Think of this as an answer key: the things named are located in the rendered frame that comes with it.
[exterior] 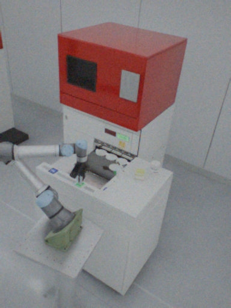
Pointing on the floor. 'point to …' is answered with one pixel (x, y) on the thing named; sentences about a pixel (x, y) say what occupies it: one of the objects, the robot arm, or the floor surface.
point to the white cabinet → (118, 243)
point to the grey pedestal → (60, 295)
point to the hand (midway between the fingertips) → (79, 183)
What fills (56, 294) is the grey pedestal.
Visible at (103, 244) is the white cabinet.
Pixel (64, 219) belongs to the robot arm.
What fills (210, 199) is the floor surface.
